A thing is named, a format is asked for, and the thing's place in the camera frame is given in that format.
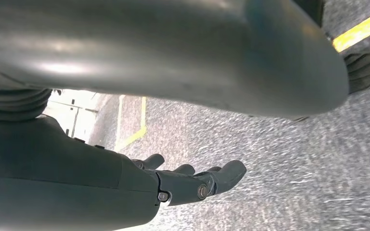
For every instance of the black robot foot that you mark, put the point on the black robot foot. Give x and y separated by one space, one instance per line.
362 73

